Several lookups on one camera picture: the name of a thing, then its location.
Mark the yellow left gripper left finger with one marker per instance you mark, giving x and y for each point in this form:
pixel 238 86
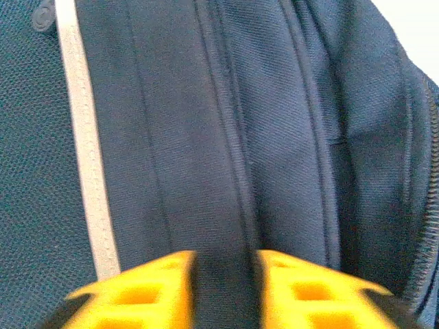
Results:
pixel 137 308

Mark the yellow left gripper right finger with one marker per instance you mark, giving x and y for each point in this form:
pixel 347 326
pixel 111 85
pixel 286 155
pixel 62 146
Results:
pixel 326 308

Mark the navy blue backpack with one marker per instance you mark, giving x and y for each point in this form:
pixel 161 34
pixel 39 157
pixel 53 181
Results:
pixel 205 137

